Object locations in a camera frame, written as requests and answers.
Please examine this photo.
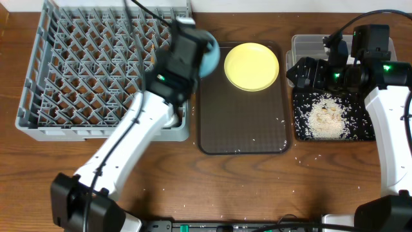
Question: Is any grey plastic dish rack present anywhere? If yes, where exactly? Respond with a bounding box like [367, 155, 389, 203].
[15, 1, 192, 141]

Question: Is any clear plastic waste bin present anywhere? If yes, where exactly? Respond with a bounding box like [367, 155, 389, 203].
[286, 33, 410, 92]

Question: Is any light blue bowl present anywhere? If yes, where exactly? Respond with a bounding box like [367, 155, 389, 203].
[199, 31, 220, 79]

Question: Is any dark brown serving tray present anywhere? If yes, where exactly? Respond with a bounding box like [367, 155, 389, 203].
[195, 42, 292, 155]

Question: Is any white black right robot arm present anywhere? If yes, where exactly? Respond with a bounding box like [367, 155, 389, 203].
[286, 57, 411, 231]

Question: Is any white pink bowl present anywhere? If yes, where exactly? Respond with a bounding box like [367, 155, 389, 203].
[164, 114, 180, 128]

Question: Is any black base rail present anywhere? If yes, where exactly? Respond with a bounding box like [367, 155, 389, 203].
[141, 219, 355, 232]

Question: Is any yellow round plate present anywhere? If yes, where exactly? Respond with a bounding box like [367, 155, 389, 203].
[223, 43, 280, 92]

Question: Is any black waste tray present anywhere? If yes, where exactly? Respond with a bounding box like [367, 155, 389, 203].
[292, 88, 376, 142]

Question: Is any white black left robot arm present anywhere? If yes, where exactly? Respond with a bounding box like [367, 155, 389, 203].
[50, 29, 219, 231]

